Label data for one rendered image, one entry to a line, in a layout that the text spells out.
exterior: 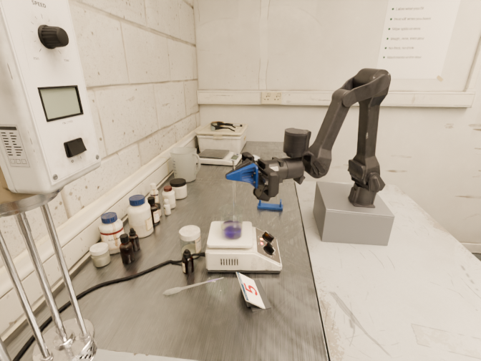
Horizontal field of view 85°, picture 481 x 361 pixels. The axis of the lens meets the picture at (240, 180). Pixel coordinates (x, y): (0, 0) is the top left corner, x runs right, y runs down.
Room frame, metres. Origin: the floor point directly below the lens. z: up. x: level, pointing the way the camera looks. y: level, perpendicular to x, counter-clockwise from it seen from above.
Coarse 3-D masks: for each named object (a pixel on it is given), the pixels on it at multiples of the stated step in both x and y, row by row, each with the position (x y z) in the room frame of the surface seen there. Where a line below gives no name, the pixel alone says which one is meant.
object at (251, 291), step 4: (240, 276) 0.51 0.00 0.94; (244, 276) 0.52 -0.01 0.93; (244, 280) 0.50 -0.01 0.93; (248, 280) 0.51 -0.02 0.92; (252, 280) 0.52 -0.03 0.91; (244, 284) 0.48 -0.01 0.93; (248, 284) 0.49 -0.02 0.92; (252, 284) 0.50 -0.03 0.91; (248, 288) 0.48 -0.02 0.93; (252, 288) 0.49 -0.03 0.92; (248, 292) 0.46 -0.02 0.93; (252, 292) 0.47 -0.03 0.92; (256, 292) 0.48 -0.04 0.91; (248, 296) 0.45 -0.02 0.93; (252, 296) 0.46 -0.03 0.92; (256, 296) 0.47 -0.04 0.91; (252, 300) 0.44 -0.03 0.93; (256, 300) 0.45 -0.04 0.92; (260, 300) 0.46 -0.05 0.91; (260, 304) 0.44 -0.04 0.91
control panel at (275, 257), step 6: (258, 234) 0.65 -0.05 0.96; (258, 240) 0.62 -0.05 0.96; (264, 240) 0.63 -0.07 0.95; (258, 246) 0.59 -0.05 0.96; (276, 246) 0.63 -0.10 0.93; (258, 252) 0.56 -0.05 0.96; (264, 252) 0.57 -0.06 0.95; (276, 252) 0.60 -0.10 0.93; (270, 258) 0.56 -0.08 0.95; (276, 258) 0.57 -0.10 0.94
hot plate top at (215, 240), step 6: (216, 222) 0.67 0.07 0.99; (246, 222) 0.67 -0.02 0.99; (210, 228) 0.64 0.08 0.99; (216, 228) 0.64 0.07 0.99; (246, 228) 0.64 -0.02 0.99; (210, 234) 0.61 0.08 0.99; (216, 234) 0.61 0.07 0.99; (246, 234) 0.61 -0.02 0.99; (252, 234) 0.61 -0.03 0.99; (210, 240) 0.58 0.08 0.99; (216, 240) 0.58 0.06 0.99; (222, 240) 0.58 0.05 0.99; (240, 240) 0.58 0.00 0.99; (246, 240) 0.58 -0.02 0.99; (252, 240) 0.58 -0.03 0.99; (210, 246) 0.56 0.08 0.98; (216, 246) 0.56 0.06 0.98; (222, 246) 0.56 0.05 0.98; (228, 246) 0.56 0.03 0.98; (234, 246) 0.56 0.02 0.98; (240, 246) 0.56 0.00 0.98; (246, 246) 0.56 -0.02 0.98
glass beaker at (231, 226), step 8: (224, 208) 0.63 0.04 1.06; (232, 208) 0.63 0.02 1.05; (240, 208) 0.62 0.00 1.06; (224, 216) 0.58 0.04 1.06; (232, 216) 0.57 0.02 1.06; (240, 216) 0.59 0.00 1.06; (224, 224) 0.58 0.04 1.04; (232, 224) 0.57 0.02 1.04; (240, 224) 0.59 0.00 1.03; (224, 232) 0.58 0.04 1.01; (232, 232) 0.57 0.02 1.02; (240, 232) 0.59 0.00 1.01; (232, 240) 0.58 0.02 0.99
